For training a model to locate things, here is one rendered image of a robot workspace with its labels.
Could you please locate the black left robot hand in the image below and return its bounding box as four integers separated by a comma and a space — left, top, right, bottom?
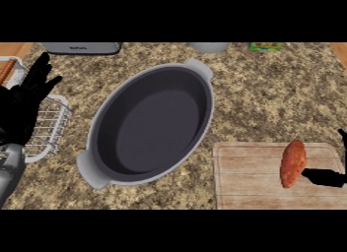
0, 51, 64, 150

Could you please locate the wooden cutting board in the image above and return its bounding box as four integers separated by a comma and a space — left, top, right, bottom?
212, 141, 347, 211

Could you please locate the grey oval pot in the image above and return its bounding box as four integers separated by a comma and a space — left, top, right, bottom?
76, 58, 216, 190

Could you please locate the grey appliance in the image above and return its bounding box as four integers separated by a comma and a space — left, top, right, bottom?
42, 41, 124, 56

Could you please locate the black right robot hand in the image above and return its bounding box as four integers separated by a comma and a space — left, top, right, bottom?
301, 128, 347, 200

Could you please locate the white wire basket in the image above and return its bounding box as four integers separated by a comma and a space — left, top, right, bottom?
0, 56, 73, 163

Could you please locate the green box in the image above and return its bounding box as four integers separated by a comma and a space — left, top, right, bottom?
247, 41, 284, 52

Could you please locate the orange sweet potato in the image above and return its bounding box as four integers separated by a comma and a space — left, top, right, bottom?
278, 140, 308, 189

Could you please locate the pale grey round container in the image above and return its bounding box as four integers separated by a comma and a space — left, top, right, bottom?
190, 41, 231, 54

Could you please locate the brown wooden stick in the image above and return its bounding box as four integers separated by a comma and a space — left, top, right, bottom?
0, 58, 18, 87

